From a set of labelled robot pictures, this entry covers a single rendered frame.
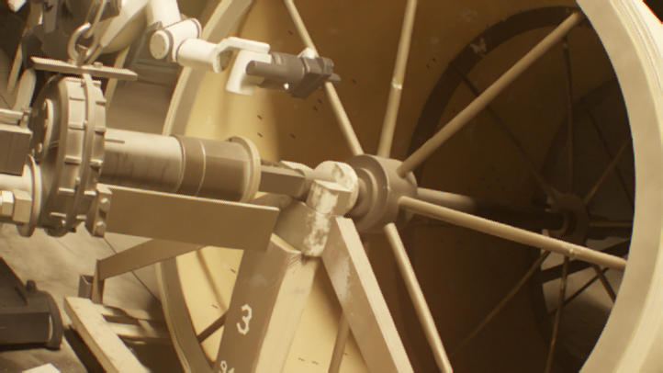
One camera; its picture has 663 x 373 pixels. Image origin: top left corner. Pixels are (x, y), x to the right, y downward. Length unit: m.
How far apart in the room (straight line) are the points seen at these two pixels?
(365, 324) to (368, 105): 1.36
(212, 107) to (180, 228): 1.08
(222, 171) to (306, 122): 1.25
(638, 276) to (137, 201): 0.90
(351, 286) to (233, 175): 0.30
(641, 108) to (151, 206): 0.91
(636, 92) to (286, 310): 0.88
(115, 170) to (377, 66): 1.59
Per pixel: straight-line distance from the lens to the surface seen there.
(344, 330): 1.84
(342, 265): 1.63
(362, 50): 2.70
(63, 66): 1.26
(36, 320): 2.36
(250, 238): 1.52
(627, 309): 1.41
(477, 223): 1.63
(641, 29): 1.48
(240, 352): 1.75
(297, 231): 1.66
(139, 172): 1.37
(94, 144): 1.22
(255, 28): 2.42
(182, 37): 1.93
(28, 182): 1.29
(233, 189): 1.50
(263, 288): 1.68
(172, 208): 1.39
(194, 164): 1.44
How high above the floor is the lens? 1.24
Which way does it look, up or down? 11 degrees down
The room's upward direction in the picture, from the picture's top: 19 degrees clockwise
